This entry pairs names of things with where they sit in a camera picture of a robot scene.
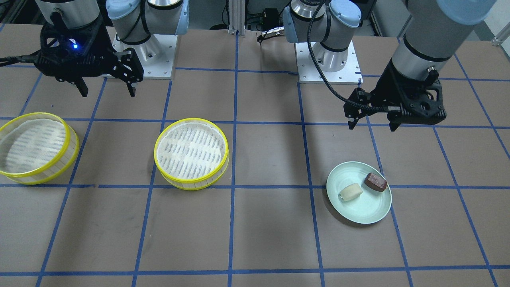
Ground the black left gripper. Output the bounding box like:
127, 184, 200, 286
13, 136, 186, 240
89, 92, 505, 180
344, 66, 446, 132

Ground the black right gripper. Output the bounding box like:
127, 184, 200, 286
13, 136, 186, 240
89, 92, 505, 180
34, 16, 144, 97

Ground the white steamed bun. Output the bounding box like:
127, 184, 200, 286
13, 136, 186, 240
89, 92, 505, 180
338, 183, 363, 202

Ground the yellow steamer basket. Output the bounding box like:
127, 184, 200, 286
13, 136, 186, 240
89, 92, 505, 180
153, 118, 230, 191
0, 112, 80, 185

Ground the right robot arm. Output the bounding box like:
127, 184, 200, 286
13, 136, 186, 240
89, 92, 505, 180
34, 0, 190, 97

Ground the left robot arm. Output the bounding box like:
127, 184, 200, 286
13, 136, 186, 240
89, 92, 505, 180
283, 0, 495, 131

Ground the brown bun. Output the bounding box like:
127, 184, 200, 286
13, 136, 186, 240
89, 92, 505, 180
364, 173, 388, 192

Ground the pale green plate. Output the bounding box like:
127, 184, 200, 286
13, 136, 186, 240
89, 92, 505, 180
326, 161, 393, 224

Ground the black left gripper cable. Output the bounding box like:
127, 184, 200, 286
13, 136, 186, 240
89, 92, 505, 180
307, 2, 393, 113

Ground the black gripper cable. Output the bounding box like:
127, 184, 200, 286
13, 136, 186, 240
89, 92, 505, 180
0, 56, 38, 66
307, 2, 393, 113

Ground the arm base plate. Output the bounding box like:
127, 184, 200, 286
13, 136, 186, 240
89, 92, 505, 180
295, 41, 364, 85
113, 34, 179, 80

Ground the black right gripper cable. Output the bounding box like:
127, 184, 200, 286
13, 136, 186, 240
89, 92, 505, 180
0, 56, 38, 66

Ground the aluminium frame post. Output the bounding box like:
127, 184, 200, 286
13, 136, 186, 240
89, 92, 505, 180
228, 0, 247, 37

